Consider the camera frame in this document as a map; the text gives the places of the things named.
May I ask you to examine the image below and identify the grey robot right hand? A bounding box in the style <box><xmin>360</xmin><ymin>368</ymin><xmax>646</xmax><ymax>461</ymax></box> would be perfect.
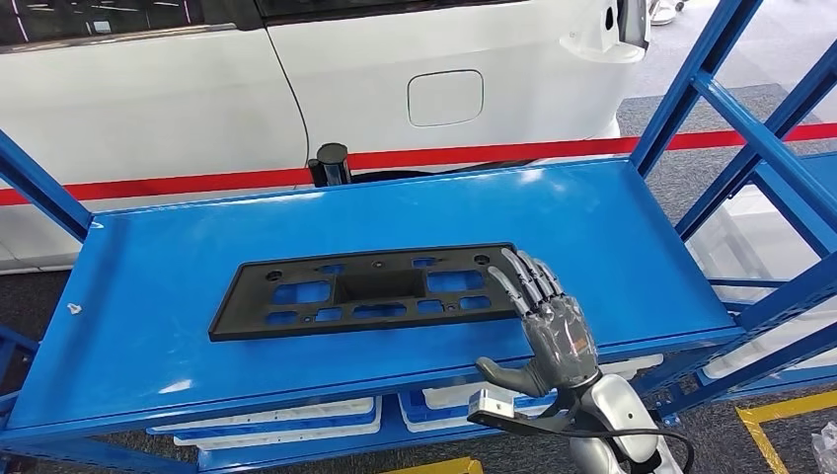
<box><xmin>475</xmin><ymin>247</ymin><xmax>601</xmax><ymax>398</ymax></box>

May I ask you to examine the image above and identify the black plastic panel part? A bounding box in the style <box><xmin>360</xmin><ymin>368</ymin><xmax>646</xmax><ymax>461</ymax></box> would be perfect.
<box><xmin>208</xmin><ymin>243</ymin><xmax>524</xmax><ymax>343</ymax></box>

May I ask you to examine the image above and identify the blue metal shelf rack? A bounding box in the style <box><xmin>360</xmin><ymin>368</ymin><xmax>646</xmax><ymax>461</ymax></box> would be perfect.
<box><xmin>0</xmin><ymin>0</ymin><xmax>837</xmax><ymax>474</ymax></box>
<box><xmin>0</xmin><ymin>325</ymin><xmax>40</xmax><ymax>420</ymax></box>
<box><xmin>693</xmin><ymin>150</ymin><xmax>837</xmax><ymax>404</ymax></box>

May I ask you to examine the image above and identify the large white plastic crate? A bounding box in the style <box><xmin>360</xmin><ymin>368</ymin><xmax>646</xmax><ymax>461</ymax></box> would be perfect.
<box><xmin>703</xmin><ymin>313</ymin><xmax>837</xmax><ymax>381</ymax></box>
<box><xmin>685</xmin><ymin>186</ymin><xmax>837</xmax><ymax>309</ymax></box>

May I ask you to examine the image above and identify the clear plastic bag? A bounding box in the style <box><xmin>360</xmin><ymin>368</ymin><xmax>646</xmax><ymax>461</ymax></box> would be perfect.
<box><xmin>810</xmin><ymin>422</ymin><xmax>837</xmax><ymax>474</ymax></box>

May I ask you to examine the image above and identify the white car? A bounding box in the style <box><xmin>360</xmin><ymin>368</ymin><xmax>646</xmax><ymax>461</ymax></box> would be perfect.
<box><xmin>0</xmin><ymin>0</ymin><xmax>655</xmax><ymax>275</ymax></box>

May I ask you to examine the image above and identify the black stanchion post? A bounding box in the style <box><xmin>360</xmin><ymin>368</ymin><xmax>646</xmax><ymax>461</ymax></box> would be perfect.
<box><xmin>307</xmin><ymin>142</ymin><xmax>353</xmax><ymax>189</ymax></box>

